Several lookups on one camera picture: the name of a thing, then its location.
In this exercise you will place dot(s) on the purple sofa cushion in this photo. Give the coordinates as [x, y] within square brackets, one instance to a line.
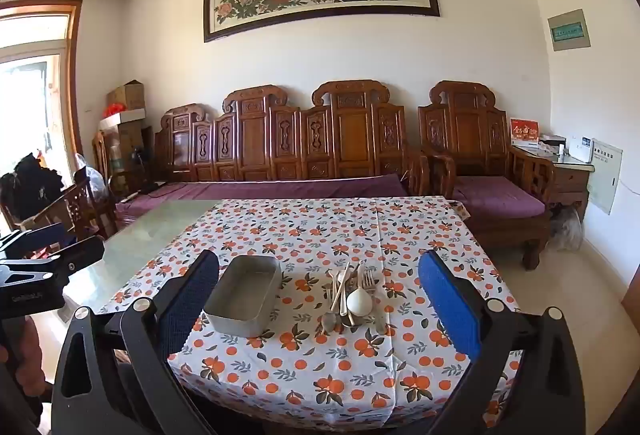
[260, 192]

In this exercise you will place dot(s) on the carved wooden sofa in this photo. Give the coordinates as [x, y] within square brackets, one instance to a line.
[350, 135]

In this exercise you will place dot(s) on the clear plastic bag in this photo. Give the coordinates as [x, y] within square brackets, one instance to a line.
[92, 177]

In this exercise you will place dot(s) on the wooden dining chair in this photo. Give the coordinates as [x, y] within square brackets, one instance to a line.
[75, 210]

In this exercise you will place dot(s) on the white distribution box cover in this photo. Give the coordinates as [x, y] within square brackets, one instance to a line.
[605, 180]

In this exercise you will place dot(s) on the metal spoon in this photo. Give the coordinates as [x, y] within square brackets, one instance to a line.
[328, 321]

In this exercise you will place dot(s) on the white tabletop device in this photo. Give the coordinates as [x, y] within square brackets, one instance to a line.
[580, 149]

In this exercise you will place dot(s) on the black clothing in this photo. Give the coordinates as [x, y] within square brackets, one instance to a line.
[30, 187]

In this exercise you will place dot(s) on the purple armchair cushion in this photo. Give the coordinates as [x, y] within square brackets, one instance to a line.
[495, 197]

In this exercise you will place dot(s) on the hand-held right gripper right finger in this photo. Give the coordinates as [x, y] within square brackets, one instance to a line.
[447, 300]

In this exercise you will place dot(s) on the wooden side table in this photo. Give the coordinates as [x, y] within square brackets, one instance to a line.
[570, 182]

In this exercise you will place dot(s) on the carved wooden armchair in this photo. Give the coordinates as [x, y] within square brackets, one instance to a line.
[470, 135]

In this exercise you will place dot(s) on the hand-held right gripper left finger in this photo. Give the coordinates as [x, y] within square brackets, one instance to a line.
[192, 300]

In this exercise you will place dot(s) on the red desk calendar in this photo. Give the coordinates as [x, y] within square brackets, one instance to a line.
[524, 131]

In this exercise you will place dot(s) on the person's left hand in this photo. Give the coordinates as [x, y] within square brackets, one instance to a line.
[35, 350]

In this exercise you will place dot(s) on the red decoration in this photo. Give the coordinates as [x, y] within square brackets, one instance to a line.
[114, 110]

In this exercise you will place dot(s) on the black desk lamp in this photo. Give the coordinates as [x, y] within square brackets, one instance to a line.
[141, 165]

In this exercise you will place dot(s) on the large cardboard box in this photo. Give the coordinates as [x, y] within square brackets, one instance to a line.
[122, 145]

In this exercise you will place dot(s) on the wooden door frame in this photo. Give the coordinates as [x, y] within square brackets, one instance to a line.
[75, 75]

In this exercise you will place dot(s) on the grey fluffy bundle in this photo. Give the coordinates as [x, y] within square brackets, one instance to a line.
[565, 227]

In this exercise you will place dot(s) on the white soup spoon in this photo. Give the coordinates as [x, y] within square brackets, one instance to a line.
[359, 302]

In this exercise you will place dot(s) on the rectangular metal tin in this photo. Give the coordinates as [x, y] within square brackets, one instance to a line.
[245, 295]

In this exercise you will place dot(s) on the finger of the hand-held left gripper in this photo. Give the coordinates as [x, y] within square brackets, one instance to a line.
[80, 255]
[35, 240]

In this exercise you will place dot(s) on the small cardboard box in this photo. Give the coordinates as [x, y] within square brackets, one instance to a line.
[127, 96]

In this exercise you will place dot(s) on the orange-print tablecloth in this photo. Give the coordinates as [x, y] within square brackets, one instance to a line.
[325, 225]

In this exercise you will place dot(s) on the grey wall panel box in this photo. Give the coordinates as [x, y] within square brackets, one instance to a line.
[569, 30]

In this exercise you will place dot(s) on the white-lidded box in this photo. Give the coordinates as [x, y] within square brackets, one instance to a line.
[125, 117]

